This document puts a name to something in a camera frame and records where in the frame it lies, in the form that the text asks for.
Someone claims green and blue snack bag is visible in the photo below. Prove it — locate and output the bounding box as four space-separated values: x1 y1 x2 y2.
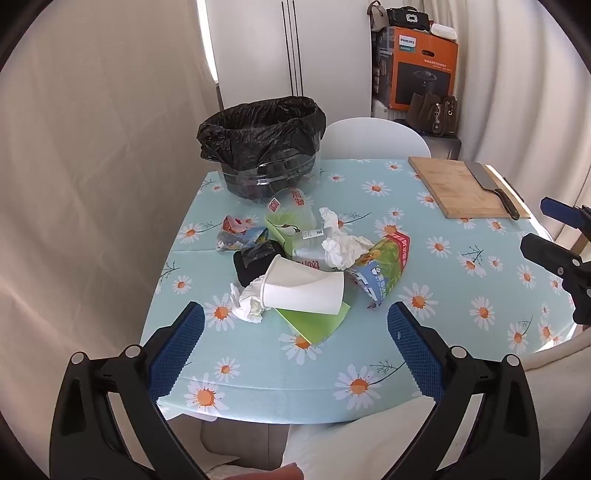
346 232 411 309

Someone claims crumpled white tissue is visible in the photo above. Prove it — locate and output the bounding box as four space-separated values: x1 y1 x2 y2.
230 275 269 324
318 207 375 270

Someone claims colourful crumpled wrapper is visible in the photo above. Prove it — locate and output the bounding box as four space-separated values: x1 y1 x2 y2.
216 215 270 253

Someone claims clear plastic trash bin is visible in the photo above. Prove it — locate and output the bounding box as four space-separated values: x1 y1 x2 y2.
217 151 322 204

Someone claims cleaver with black handle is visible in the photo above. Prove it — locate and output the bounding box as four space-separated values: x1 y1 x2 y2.
464 160 520 220

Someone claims black plastic bag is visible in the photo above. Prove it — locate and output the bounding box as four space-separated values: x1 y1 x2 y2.
232 239 287 288

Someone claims orange cardboard box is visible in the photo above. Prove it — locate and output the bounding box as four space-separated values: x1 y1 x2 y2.
375 26 459 112

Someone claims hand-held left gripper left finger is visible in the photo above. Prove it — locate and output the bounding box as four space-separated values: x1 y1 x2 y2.
50 301 206 480

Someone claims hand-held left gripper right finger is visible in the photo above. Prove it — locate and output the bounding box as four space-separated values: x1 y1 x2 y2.
387 301 541 480

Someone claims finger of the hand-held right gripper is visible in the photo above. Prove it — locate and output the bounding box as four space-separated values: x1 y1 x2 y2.
520 233 591 326
541 197 591 234

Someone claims white refrigerator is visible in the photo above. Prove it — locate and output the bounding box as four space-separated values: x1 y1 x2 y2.
205 0 376 121

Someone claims green paper piece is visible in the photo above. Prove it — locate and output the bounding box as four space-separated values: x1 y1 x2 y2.
274 300 352 345

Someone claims clear plastic bag with labels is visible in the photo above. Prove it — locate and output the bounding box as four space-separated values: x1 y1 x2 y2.
265 187 320 227

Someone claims white paper cup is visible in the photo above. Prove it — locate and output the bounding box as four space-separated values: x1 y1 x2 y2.
259 255 345 316

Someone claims green cartoon packet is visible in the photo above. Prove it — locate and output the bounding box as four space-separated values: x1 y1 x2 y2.
264 213 303 254

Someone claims beige handbag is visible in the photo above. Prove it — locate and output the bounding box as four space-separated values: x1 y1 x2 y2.
369 1 389 33

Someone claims white chair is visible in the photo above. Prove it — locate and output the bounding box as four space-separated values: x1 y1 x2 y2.
321 118 432 160

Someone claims grey stool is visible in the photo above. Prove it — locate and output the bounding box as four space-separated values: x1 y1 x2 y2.
199 418 290 468

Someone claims wooden cutting board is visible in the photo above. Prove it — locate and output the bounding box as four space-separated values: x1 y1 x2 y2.
408 157 532 219

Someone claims frosted plastic cup with label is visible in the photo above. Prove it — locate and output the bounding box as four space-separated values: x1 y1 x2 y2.
291 222 348 273

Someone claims brown handbag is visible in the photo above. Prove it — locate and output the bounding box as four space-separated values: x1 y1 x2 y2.
406 91 439 134
431 95 459 138

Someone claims black trash bag liner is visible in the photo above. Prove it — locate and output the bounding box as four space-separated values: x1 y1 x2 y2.
198 96 327 175

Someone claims beige curtain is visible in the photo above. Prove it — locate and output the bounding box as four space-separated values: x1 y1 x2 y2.
0 0 225 462
422 0 591 250

